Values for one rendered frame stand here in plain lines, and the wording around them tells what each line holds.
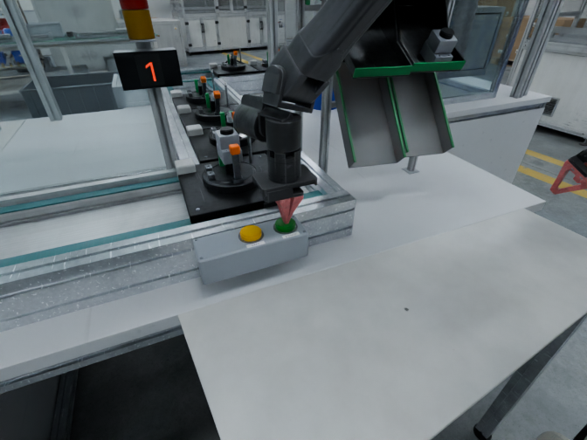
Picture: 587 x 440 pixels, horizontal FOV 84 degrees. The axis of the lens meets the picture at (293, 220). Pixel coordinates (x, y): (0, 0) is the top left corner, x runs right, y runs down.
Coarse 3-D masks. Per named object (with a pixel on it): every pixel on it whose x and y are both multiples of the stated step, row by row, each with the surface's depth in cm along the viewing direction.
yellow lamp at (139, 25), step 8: (128, 16) 62; (136, 16) 62; (144, 16) 62; (128, 24) 62; (136, 24) 62; (144, 24) 63; (152, 24) 65; (128, 32) 64; (136, 32) 63; (144, 32) 64; (152, 32) 65
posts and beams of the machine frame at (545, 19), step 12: (552, 0) 152; (552, 12) 156; (540, 24) 160; (540, 36) 160; (528, 48) 166; (540, 48) 164; (528, 60) 167; (528, 72) 171; (516, 84) 176; (516, 96) 177
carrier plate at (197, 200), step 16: (256, 160) 87; (192, 176) 79; (192, 192) 73; (208, 192) 73; (256, 192) 73; (192, 208) 67; (208, 208) 67; (224, 208) 67; (240, 208) 69; (256, 208) 70
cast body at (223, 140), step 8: (224, 128) 70; (232, 128) 71; (216, 136) 72; (224, 136) 69; (232, 136) 70; (224, 144) 70; (224, 152) 70; (240, 152) 71; (224, 160) 71; (240, 160) 72
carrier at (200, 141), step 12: (228, 120) 95; (192, 132) 100; (204, 132) 104; (192, 144) 96; (204, 144) 95; (216, 144) 94; (240, 144) 93; (252, 144) 95; (264, 144) 95; (204, 156) 88; (216, 156) 88
